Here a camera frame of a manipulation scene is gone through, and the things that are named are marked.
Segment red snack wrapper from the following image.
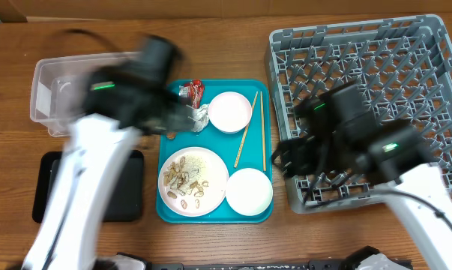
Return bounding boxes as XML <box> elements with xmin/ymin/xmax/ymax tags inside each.
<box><xmin>179</xmin><ymin>79</ymin><xmax>205</xmax><ymax>109</ymax></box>

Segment white tissue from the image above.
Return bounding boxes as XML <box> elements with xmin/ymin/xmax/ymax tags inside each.
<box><xmin>191</xmin><ymin>104</ymin><xmax>209</xmax><ymax>133</ymax></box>

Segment white bowl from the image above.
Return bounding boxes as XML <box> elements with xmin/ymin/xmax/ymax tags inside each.
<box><xmin>226</xmin><ymin>168</ymin><xmax>273</xmax><ymax>216</ymax></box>

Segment wooden chopstick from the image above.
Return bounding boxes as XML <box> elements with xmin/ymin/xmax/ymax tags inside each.
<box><xmin>234</xmin><ymin>92</ymin><xmax>259</xmax><ymax>168</ymax></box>
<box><xmin>260</xmin><ymin>91</ymin><xmax>267</xmax><ymax>172</ymax></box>

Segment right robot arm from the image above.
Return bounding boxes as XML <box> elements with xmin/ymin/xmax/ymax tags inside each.
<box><xmin>271</xmin><ymin>82</ymin><xmax>452</xmax><ymax>269</ymax></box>

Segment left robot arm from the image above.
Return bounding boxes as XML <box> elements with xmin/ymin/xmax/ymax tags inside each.
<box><xmin>21</xmin><ymin>35</ymin><xmax>194</xmax><ymax>269</ymax></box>

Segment white plate with peanut shells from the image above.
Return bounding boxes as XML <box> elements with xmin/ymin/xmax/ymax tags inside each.
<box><xmin>157</xmin><ymin>147</ymin><xmax>229</xmax><ymax>218</ymax></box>

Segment teal plastic tray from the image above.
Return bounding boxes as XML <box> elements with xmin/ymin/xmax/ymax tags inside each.
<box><xmin>156</xmin><ymin>79</ymin><xmax>274</xmax><ymax>224</ymax></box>

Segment black plastic tray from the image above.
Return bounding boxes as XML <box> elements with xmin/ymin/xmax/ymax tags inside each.
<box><xmin>31</xmin><ymin>150</ymin><xmax>145</xmax><ymax>224</ymax></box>

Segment clear plastic bin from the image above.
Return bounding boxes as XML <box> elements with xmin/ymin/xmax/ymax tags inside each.
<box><xmin>29</xmin><ymin>51</ymin><xmax>164</xmax><ymax>138</ymax></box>

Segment grey dish rack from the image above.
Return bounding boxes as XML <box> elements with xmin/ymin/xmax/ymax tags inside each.
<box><xmin>266</xmin><ymin>15</ymin><xmax>452</xmax><ymax>214</ymax></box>

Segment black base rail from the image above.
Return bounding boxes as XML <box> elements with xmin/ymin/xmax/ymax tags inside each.
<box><xmin>118</xmin><ymin>246</ymin><xmax>414</xmax><ymax>270</ymax></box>

